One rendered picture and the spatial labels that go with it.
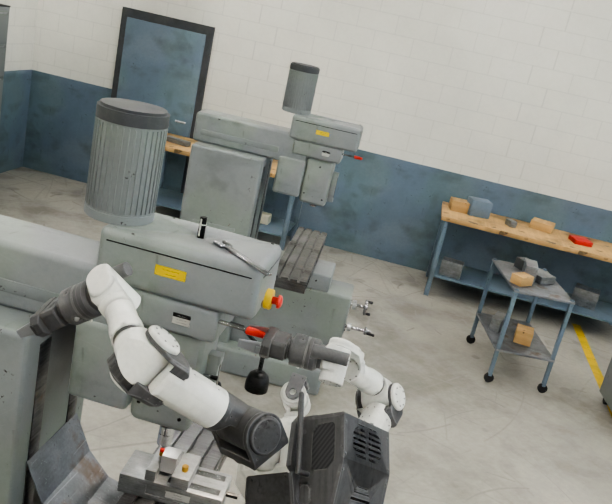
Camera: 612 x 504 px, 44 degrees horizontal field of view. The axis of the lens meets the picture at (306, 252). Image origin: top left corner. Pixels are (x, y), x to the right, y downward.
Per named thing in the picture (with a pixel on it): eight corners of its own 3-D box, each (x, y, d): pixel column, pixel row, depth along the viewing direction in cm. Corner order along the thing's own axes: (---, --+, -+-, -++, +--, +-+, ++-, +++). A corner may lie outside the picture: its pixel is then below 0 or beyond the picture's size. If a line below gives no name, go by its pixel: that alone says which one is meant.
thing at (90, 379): (155, 378, 244) (167, 305, 236) (124, 413, 221) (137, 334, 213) (101, 362, 246) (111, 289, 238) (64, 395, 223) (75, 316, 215)
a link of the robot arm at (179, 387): (114, 397, 143) (197, 443, 155) (160, 349, 142) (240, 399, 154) (105, 363, 152) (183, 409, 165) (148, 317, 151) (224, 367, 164)
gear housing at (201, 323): (237, 315, 232) (243, 286, 229) (213, 345, 209) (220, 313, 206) (136, 287, 236) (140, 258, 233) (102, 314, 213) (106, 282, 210)
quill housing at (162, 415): (207, 405, 241) (225, 314, 231) (186, 437, 221) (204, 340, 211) (151, 389, 243) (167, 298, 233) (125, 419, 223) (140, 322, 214)
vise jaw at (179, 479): (199, 466, 258) (201, 456, 257) (187, 491, 244) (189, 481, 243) (182, 461, 259) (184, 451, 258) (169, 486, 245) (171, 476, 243)
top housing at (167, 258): (274, 293, 229) (284, 243, 224) (252, 323, 204) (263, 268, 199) (129, 254, 235) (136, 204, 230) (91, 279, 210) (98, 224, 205)
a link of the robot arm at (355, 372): (325, 335, 202) (350, 351, 212) (316, 367, 199) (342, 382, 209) (346, 337, 198) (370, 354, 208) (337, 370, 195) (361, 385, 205)
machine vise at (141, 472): (229, 491, 260) (234, 465, 256) (218, 518, 245) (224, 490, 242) (132, 465, 262) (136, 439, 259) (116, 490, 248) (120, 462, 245)
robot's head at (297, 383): (303, 417, 186) (314, 389, 189) (299, 407, 179) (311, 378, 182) (280, 409, 188) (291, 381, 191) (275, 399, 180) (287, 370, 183)
